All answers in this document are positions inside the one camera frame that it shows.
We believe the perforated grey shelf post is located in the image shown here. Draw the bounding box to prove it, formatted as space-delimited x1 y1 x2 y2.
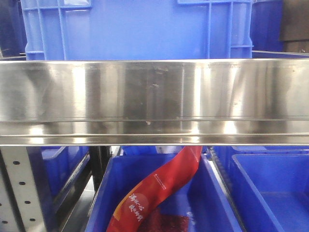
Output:
0 146 46 232

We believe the stainless steel shelf rail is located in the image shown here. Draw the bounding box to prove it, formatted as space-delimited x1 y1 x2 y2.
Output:
0 58 309 146

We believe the blue bin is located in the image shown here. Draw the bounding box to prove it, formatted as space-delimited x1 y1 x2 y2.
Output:
26 145 90 201
85 154 241 232
213 146 309 232

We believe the blue bin lower right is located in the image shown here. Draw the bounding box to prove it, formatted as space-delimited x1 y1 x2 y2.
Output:
213 146 309 232

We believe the blue bin lower left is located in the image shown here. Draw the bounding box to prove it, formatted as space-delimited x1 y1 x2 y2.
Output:
26 145 90 201

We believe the blue bin lower centre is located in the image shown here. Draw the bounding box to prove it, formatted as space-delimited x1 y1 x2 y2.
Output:
85 154 241 232

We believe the large blue crate on shelf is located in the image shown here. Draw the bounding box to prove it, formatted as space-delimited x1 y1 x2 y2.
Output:
21 0 253 60

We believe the red printed bag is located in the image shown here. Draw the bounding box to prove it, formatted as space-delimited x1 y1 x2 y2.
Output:
106 146 202 232

